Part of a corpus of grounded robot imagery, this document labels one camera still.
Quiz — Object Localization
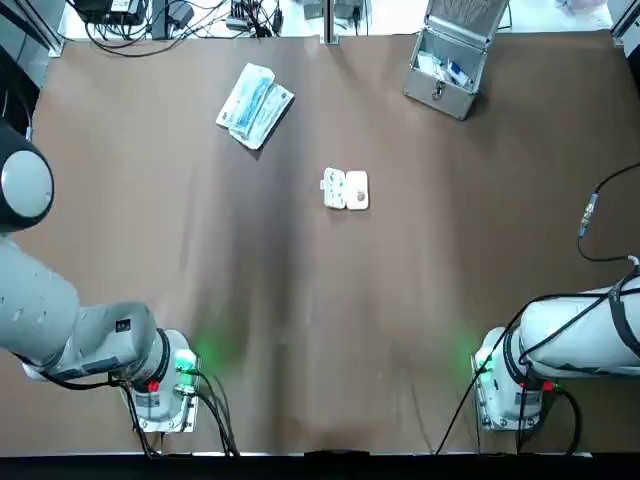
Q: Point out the black desk cable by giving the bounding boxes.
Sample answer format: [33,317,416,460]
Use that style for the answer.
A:
[84,19,211,54]

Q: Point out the black right arm base cables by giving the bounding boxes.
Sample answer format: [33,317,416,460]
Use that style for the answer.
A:
[433,294,585,457]

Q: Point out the black power adapter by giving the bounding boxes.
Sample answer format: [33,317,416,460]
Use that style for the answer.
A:
[167,1,196,27]

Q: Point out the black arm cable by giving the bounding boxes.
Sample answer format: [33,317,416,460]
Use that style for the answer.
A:
[0,47,37,146]
[576,160,640,266]

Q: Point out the small white medicine box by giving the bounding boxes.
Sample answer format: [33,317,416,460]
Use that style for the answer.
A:
[319,166,372,213]

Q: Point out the blue white mask packet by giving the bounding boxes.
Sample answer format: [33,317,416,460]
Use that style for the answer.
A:
[227,82,296,151]
[215,61,277,141]

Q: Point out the black network switch box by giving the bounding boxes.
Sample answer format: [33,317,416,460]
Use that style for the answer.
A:
[73,0,147,26]

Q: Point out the black left arm base cables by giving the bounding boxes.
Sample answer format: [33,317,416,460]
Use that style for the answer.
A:
[107,368,242,459]

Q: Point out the small white carton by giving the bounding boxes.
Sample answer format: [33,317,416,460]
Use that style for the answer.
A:
[416,51,442,76]

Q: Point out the black arm base cables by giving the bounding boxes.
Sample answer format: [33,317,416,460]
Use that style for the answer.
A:
[107,368,242,459]
[433,294,585,457]

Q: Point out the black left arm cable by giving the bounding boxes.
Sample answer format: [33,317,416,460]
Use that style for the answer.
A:
[0,47,37,146]

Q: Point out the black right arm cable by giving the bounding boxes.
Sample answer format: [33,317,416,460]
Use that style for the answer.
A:
[576,160,640,266]

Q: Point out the black usb hub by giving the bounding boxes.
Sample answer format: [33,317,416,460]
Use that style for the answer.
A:
[225,0,282,36]

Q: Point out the aluminium frame post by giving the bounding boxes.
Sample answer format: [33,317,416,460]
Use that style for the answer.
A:
[322,0,339,45]
[608,0,640,47]
[0,0,67,58]

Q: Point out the blue white medicine packet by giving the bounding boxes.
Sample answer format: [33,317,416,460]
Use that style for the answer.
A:
[446,58,474,85]

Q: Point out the silver aluminium case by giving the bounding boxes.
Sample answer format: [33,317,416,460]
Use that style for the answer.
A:
[402,0,512,122]

